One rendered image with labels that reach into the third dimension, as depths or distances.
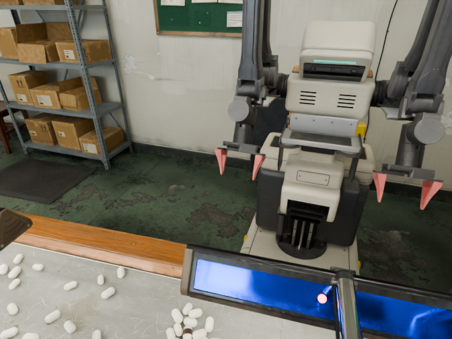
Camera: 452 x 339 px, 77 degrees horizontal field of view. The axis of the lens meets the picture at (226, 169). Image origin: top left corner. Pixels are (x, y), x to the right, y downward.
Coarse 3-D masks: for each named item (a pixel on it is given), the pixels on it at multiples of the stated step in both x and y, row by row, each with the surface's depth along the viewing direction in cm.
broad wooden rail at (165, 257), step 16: (48, 224) 100; (64, 224) 100; (80, 224) 100; (16, 240) 96; (32, 240) 95; (48, 240) 94; (64, 240) 93; (80, 240) 93; (96, 240) 93; (112, 240) 93; (128, 240) 93; (144, 240) 93; (160, 240) 93; (80, 256) 90; (96, 256) 89; (112, 256) 88; (128, 256) 88; (144, 256) 87; (160, 256) 87; (176, 256) 87; (160, 272) 84; (176, 272) 84
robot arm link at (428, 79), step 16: (448, 0) 58; (448, 16) 59; (432, 32) 62; (448, 32) 60; (432, 48) 62; (448, 48) 61; (432, 64) 64; (448, 64) 63; (416, 80) 66; (432, 80) 65; (416, 96) 69; (432, 96) 68; (416, 112) 69; (432, 112) 68
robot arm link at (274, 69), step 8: (264, 0) 77; (264, 8) 78; (264, 16) 79; (264, 24) 80; (264, 32) 82; (264, 40) 83; (264, 48) 84; (264, 56) 85; (272, 56) 87; (272, 64) 87; (272, 72) 87; (272, 80) 88
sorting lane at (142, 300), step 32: (0, 256) 90; (32, 256) 90; (64, 256) 90; (0, 288) 80; (32, 288) 80; (96, 288) 80; (128, 288) 80; (160, 288) 80; (0, 320) 72; (32, 320) 72; (64, 320) 72; (96, 320) 72; (128, 320) 72; (160, 320) 72; (224, 320) 72; (256, 320) 72; (288, 320) 72
